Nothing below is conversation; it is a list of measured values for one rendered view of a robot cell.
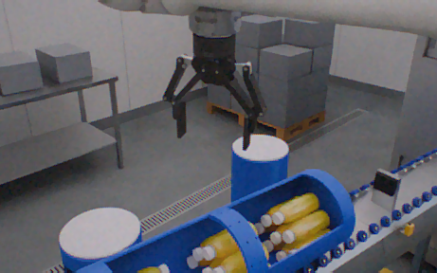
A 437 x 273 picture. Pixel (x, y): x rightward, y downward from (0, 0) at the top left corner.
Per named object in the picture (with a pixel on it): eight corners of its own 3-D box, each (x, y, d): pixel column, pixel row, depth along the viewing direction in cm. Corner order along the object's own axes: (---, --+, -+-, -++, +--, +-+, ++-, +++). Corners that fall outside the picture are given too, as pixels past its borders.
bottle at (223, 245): (252, 244, 134) (211, 265, 125) (242, 225, 136) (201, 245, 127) (262, 237, 129) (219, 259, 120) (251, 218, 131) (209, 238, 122)
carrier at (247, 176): (283, 272, 253) (240, 257, 265) (296, 142, 215) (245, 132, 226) (268, 305, 230) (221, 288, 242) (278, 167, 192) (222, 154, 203)
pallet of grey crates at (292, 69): (324, 120, 498) (337, 18, 445) (282, 141, 447) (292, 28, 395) (248, 96, 575) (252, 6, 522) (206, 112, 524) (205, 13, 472)
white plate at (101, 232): (57, 216, 156) (58, 219, 157) (62, 265, 133) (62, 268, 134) (131, 201, 165) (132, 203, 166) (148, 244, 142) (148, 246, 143)
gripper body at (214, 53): (182, 34, 70) (184, 86, 75) (230, 40, 67) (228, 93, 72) (199, 25, 76) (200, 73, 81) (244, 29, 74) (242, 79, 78)
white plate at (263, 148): (295, 140, 214) (295, 142, 215) (245, 131, 225) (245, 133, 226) (278, 164, 192) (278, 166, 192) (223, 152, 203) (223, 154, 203)
